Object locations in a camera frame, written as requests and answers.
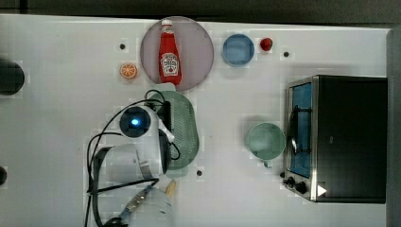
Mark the orange slice toy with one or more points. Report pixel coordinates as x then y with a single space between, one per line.
128 70

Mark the peeled banana toy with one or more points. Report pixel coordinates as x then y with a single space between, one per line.
170 189

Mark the green mug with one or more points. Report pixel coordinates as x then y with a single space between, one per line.
266 141

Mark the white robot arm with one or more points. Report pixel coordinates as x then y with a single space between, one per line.
143 159

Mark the green oval strainer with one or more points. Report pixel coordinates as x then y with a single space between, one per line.
183 127

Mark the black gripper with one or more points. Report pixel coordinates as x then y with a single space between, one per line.
163 112

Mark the black pot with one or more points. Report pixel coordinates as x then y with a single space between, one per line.
12 78

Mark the blue bowl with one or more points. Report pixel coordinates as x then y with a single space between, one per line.
238 50

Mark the red ketchup bottle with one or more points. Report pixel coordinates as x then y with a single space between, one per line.
169 57

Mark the grey round plate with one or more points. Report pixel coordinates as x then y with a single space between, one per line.
195 48

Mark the black toaster oven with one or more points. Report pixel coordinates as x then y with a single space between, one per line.
337 132

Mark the red tomato toy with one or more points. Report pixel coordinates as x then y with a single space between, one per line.
266 44

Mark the black round container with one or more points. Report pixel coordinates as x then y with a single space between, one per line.
3 175

